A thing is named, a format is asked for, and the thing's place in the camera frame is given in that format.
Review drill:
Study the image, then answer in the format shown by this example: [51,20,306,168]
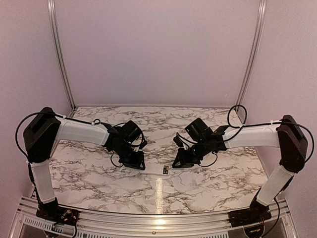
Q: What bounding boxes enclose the left aluminium frame post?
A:
[47,0,76,111]

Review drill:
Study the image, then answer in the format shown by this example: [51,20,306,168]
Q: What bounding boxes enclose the white remote control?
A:
[140,164,169,176]

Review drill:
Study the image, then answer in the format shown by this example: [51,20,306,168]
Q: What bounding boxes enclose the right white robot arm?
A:
[172,115,313,222]

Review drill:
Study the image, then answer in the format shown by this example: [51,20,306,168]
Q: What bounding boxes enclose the right aluminium frame post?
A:
[236,0,267,104]

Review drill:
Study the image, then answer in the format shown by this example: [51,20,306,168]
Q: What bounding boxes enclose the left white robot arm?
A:
[16,107,147,221]

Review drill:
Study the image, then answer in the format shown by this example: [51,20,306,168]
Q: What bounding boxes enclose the front aluminium rail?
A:
[9,197,298,238]

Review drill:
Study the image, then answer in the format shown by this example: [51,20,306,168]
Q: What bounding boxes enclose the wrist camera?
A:
[134,139,147,152]
[173,132,188,148]

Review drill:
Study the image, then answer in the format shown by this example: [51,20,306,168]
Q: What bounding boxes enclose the aluminium frame post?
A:
[47,0,76,111]
[236,0,267,104]

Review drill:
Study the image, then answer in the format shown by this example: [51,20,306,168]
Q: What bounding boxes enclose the white battery cover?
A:
[163,186,175,193]

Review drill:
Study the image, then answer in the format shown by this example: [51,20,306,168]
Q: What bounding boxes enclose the batteries in remote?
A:
[162,165,169,175]

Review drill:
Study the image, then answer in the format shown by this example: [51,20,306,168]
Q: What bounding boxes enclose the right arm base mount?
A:
[228,208,272,227]

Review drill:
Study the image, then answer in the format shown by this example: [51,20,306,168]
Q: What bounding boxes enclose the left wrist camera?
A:
[134,139,147,152]

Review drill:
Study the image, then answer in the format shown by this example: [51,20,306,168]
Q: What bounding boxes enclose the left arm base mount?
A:
[36,206,79,226]

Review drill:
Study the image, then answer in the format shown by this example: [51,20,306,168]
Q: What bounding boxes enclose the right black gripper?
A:
[172,139,209,168]

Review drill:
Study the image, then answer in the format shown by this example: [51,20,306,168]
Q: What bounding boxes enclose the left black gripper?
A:
[113,141,146,170]

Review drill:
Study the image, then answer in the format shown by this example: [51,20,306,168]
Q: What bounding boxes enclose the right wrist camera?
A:
[173,132,188,148]

